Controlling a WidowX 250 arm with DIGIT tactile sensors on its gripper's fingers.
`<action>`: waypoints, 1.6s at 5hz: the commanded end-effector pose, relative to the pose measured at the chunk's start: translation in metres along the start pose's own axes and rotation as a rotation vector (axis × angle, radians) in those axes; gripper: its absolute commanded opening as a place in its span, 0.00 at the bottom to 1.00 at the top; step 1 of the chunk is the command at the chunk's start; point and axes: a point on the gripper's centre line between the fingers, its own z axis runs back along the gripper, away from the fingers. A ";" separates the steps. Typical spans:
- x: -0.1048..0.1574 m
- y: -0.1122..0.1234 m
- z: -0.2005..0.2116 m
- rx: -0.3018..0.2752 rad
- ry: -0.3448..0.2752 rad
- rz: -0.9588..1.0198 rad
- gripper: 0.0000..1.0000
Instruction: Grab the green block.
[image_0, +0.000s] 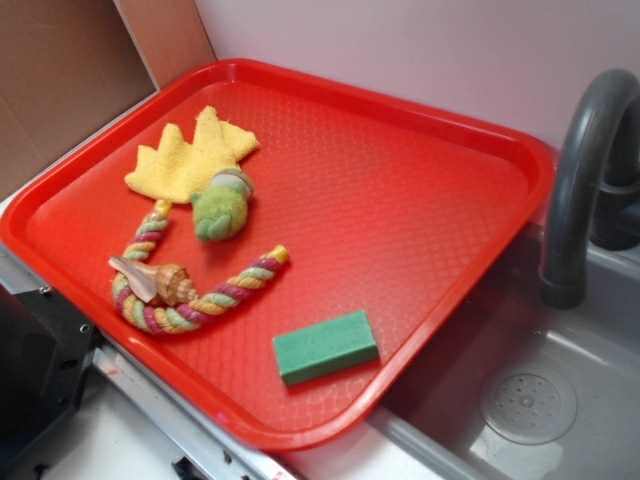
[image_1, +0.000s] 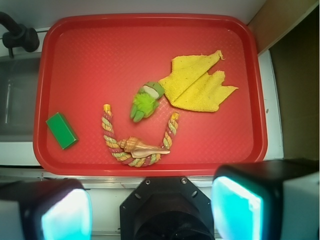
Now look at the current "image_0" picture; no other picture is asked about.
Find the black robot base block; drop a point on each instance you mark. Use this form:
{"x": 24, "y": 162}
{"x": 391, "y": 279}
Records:
{"x": 46, "y": 348}

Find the green rectangular block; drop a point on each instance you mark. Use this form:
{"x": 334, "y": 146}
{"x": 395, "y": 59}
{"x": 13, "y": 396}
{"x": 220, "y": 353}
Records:
{"x": 325, "y": 348}

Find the red plastic tray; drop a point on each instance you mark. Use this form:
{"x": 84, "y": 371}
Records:
{"x": 385, "y": 206}

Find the green plush toy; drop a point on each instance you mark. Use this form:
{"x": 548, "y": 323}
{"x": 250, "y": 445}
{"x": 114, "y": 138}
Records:
{"x": 220, "y": 211}

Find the brown spiral seashell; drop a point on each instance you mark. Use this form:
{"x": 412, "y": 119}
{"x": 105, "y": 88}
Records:
{"x": 167, "y": 283}

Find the yellow terry cloth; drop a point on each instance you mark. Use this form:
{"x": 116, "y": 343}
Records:
{"x": 177, "y": 168}

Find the grey plastic sink basin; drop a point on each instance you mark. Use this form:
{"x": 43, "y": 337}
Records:
{"x": 432, "y": 410}

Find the round sink drain cover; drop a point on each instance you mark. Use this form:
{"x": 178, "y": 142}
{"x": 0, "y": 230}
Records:
{"x": 527, "y": 403}

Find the grey curved faucet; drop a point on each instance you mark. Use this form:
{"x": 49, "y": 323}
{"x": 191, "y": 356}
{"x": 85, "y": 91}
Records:
{"x": 595, "y": 197}

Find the brown cardboard panel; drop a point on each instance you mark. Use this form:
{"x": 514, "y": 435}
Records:
{"x": 68, "y": 68}

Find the multicolour braided rope toy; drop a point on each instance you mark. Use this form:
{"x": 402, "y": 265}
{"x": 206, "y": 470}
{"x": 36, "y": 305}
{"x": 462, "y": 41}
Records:
{"x": 156, "y": 318}

